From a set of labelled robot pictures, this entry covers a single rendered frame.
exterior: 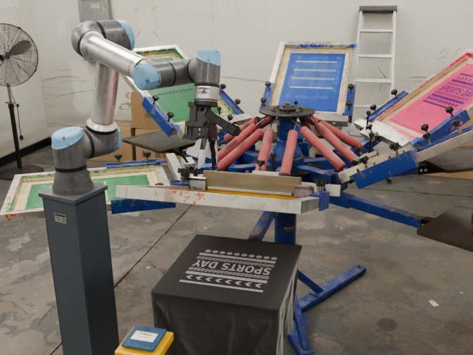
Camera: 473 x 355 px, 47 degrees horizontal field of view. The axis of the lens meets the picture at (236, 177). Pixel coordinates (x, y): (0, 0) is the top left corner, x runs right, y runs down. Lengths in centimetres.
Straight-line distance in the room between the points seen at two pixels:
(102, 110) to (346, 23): 437
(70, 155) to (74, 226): 27
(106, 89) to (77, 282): 75
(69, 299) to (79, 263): 20
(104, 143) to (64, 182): 21
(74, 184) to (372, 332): 204
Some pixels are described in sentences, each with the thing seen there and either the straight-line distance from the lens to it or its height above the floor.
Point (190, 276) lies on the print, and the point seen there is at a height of 95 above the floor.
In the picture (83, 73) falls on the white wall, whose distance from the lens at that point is 720.
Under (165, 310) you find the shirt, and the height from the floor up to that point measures 89.
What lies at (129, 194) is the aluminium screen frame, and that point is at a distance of 172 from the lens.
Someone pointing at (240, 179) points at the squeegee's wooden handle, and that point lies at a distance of 220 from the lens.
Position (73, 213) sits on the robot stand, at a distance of 210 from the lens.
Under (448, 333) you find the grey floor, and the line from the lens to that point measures 354.
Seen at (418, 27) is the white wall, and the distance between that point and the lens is 614.
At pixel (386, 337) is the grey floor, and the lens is 340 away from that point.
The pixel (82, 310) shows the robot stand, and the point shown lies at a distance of 229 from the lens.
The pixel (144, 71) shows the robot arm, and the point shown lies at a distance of 160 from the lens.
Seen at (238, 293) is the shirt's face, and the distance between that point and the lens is 187.
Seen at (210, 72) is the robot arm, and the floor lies 168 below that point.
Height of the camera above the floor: 191
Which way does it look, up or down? 19 degrees down
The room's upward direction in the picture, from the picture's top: 1 degrees counter-clockwise
